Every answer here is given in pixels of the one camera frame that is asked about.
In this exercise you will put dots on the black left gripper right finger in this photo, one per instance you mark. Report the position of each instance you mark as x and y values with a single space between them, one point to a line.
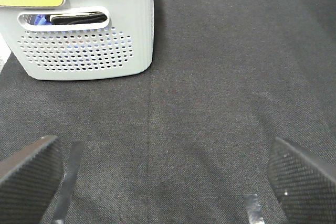
303 183

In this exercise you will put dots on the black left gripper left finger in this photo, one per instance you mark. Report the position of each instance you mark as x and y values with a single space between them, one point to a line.
29 181

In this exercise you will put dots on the right black tape strip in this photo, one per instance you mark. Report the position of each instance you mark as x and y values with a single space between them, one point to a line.
253 209

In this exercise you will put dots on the black tape strip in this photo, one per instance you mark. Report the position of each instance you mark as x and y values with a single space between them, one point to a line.
68 183
253 209

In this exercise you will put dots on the left black tape strip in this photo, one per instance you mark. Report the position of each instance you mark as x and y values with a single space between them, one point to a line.
68 183

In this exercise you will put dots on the blue cloth in basket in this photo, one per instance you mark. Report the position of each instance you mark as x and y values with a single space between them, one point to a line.
42 20

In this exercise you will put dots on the grey perforated laundry basket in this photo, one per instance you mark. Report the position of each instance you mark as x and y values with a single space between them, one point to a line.
120 46

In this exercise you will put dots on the black cloth in basket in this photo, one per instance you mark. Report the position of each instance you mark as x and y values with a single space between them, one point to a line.
78 18

